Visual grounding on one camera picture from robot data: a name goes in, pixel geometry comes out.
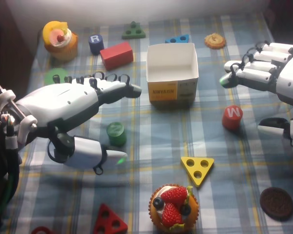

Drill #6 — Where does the blue plaid table cloth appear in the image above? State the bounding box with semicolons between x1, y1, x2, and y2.
0;14;293;234

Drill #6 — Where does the white and yellow paper box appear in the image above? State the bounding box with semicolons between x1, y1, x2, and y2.
146;43;199;107

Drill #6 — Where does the green cylinder block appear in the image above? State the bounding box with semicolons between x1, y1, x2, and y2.
106;121;127;147

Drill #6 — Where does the yellow triangle block with holes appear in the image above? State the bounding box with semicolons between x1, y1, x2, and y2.
180;156;215;188

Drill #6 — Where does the blue cylinder with letter R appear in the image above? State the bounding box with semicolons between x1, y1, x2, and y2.
88;34;105;56

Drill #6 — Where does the blue triangle block with holes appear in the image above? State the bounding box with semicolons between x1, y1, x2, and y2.
165;34;190;44

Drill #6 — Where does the left robot arm with cables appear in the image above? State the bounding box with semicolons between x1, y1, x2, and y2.
0;81;39;234

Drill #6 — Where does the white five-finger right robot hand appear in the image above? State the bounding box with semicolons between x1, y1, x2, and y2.
219;40;293;148

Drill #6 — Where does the red ring block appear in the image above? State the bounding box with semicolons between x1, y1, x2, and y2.
31;226;55;234

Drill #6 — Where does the flat green disc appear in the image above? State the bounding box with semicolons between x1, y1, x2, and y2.
44;67;69;86

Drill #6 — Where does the red triangle block with holes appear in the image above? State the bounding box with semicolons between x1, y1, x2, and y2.
92;203;128;234

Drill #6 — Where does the dark chocolate sandwich cookie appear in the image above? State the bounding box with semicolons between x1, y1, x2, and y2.
259;187;293;219

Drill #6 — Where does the toy cupcake with orange fruit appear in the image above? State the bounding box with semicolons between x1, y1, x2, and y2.
42;20;79;61

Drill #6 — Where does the red cylinder with letter M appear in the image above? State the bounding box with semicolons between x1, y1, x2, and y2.
222;105;243;130

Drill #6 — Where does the toy strawberry tart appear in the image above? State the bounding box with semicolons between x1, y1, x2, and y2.
148;185;200;234

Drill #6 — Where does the red rectangular wooden block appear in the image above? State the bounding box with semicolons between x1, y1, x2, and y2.
99;41;134;71

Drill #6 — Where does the yellow round biscuit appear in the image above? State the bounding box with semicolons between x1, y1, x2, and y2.
204;33;227;50

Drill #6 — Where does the green triangle block with holes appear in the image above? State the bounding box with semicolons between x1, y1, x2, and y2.
121;21;147;40

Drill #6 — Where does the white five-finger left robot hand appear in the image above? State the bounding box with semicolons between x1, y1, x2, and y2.
15;71;143;176

